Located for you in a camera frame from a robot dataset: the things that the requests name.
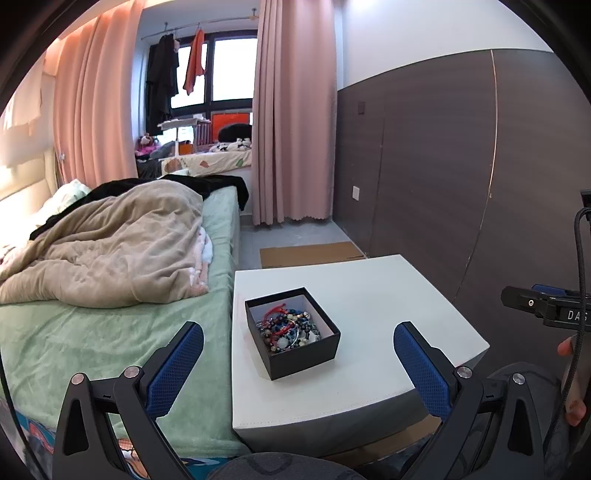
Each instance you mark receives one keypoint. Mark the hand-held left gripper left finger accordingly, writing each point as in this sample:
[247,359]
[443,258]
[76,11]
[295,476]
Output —
[178,364]

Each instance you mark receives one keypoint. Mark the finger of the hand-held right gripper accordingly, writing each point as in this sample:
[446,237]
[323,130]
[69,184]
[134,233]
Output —
[524,302]

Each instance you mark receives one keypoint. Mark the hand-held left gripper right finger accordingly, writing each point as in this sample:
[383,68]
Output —
[425,364]

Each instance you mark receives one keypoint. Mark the heap of mixed jewelry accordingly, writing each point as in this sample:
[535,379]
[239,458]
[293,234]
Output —
[288,330]

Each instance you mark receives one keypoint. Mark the black jewelry box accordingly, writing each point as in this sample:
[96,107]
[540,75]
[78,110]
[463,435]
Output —
[300,357]

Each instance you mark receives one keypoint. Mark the person's right hand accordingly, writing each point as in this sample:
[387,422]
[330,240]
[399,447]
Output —
[575,408]

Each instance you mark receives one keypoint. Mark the cardboard piece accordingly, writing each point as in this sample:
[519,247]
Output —
[392,438]

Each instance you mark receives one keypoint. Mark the green sheet bed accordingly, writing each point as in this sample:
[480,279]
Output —
[92,341]

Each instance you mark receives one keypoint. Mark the white square table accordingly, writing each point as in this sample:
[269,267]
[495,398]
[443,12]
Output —
[369,295]

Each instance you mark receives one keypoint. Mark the pink white cloth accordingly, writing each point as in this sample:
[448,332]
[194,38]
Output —
[203,263]

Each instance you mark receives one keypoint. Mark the beige blanket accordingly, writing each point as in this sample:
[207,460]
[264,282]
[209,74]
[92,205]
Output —
[106,249]

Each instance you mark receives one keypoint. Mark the flat cardboard sheet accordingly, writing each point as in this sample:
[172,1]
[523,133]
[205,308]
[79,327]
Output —
[309,254]

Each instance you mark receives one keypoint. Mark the black cloth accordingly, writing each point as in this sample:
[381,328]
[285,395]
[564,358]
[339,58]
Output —
[207,184]

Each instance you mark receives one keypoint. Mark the pale green pillow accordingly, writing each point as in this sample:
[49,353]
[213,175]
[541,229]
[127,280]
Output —
[67,196]

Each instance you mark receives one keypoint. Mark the floral quilt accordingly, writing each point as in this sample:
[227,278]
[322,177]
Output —
[207,164]

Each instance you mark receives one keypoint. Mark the pink plush toy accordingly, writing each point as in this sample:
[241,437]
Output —
[147,145]

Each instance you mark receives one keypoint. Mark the beige padded headboard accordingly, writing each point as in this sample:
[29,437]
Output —
[23,203]

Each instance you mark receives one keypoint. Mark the panda plush toys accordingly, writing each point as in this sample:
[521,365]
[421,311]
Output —
[233,146]

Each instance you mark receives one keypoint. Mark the black cushion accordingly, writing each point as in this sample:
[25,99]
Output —
[233,131]

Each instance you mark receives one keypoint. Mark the small white folding table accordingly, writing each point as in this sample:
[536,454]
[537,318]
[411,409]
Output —
[182,123]

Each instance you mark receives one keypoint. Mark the pink curtain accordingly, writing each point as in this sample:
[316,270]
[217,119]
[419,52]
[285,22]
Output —
[97,92]
[295,115]

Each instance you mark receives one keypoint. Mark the black hanging garment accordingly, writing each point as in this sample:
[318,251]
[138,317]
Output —
[161,78]

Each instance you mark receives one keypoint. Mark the white hanging cloth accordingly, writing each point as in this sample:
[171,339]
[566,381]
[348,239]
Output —
[21,115]

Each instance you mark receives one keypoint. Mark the orange hanging garment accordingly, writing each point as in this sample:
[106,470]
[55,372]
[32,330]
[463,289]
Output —
[194,64]

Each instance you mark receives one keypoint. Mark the white wall socket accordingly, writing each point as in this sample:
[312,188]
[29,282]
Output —
[356,192]

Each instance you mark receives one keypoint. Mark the metal clothes rail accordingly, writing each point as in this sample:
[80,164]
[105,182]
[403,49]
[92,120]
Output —
[198,25]

